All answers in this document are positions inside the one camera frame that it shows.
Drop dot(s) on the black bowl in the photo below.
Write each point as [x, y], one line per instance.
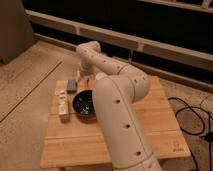
[83, 104]

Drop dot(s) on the white small carton box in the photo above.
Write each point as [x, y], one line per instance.
[63, 109]

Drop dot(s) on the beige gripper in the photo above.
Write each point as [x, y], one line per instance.
[86, 68]

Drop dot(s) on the blue grey sponge block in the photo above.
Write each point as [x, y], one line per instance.
[71, 86]

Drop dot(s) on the orange pepper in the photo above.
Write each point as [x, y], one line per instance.
[89, 83]

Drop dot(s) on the brown sofa corner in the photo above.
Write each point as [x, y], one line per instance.
[16, 32]

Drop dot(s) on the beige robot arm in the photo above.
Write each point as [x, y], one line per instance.
[113, 97]

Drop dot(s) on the wooden table board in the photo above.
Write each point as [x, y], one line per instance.
[80, 142]

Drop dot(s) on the cream ceramic cup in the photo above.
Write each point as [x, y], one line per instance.
[100, 76]

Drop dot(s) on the white wooden shelf rail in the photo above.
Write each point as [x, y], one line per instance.
[166, 51]

